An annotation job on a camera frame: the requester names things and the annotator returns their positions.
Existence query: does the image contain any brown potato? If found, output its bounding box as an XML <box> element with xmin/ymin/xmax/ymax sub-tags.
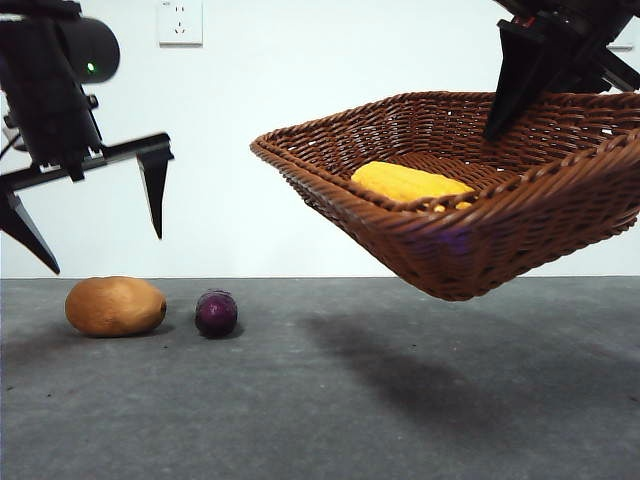
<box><xmin>64</xmin><ymin>276</ymin><xmax>168</xmax><ymax>338</ymax></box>

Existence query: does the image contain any yellow corn cob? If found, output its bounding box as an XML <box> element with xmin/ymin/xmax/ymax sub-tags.
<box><xmin>350</xmin><ymin>160</ymin><xmax>476</xmax><ymax>214</ymax></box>

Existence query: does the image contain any brown wicker basket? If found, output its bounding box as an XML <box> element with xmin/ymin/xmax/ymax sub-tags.
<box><xmin>249</xmin><ymin>90</ymin><xmax>640</xmax><ymax>302</ymax></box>

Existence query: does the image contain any purple eggplant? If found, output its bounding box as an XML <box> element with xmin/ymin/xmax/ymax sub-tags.
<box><xmin>194</xmin><ymin>288</ymin><xmax>239</xmax><ymax>340</ymax></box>

